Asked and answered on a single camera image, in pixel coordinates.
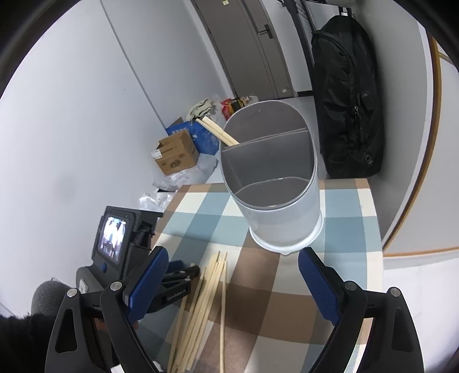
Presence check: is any wooden chopstick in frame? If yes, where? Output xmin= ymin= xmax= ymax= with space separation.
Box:
xmin=195 ymin=116 xmax=239 ymax=146
xmin=219 ymin=253 xmax=227 ymax=373
xmin=166 ymin=252 xmax=223 ymax=372
xmin=168 ymin=252 xmax=228 ymax=372

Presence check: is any person's left hand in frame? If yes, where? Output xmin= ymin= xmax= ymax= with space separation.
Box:
xmin=1 ymin=314 xmax=55 ymax=373

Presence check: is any clear plastic bag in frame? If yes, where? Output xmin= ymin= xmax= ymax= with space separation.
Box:
xmin=139 ymin=192 xmax=175 ymax=212

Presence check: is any wooden chopstick on table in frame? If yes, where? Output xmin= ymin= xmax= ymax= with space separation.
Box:
xmin=219 ymin=253 xmax=227 ymax=373
xmin=168 ymin=252 xmax=228 ymax=372
xmin=166 ymin=252 xmax=223 ymax=372

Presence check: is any grey plastic mail bag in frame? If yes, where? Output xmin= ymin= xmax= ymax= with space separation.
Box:
xmin=152 ymin=154 xmax=218 ymax=191

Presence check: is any brown cardboard box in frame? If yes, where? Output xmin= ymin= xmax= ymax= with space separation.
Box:
xmin=152 ymin=130 xmax=199 ymax=176

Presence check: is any blue cardboard box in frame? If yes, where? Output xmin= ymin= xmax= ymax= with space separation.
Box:
xmin=166 ymin=121 xmax=219 ymax=156

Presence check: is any white utensil holder cup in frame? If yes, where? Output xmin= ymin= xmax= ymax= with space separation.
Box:
xmin=219 ymin=100 xmax=324 ymax=255

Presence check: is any red yellow snack bag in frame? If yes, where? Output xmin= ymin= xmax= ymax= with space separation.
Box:
xmin=220 ymin=96 xmax=259 ymax=121

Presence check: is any black hanging backpack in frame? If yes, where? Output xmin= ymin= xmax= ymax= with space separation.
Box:
xmin=312 ymin=15 xmax=385 ymax=179

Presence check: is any grey door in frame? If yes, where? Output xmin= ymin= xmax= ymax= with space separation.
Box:
xmin=192 ymin=0 xmax=294 ymax=100

